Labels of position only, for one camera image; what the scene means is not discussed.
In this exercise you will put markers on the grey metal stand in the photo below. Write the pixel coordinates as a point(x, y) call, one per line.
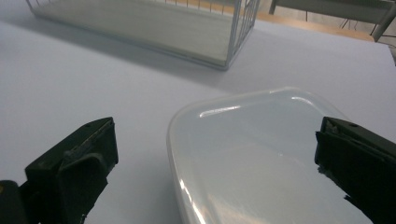
point(351, 12)

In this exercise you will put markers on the translucent plastic container lid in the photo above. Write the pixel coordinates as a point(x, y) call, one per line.
point(258, 161)

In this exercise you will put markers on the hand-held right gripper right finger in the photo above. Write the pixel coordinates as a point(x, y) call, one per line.
point(358, 161)

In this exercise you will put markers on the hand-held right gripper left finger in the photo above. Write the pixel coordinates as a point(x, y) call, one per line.
point(74, 168)

